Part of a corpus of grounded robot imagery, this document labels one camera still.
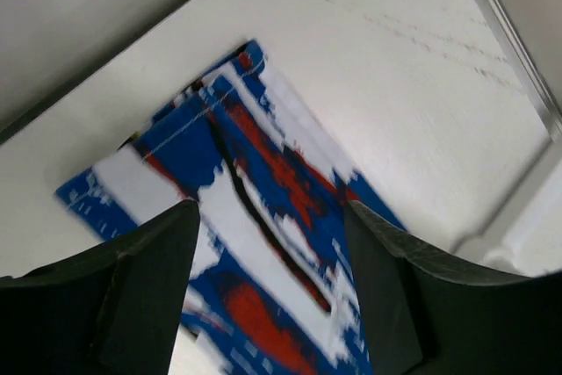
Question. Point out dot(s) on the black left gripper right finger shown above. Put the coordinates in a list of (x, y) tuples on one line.
[(426, 311)]

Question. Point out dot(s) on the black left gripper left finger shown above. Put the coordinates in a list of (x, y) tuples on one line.
[(112, 309)]

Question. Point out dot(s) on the blue white red patterned trousers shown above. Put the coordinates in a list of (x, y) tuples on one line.
[(271, 290)]

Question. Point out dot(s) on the white clothes rack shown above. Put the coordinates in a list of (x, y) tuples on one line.
[(525, 236)]

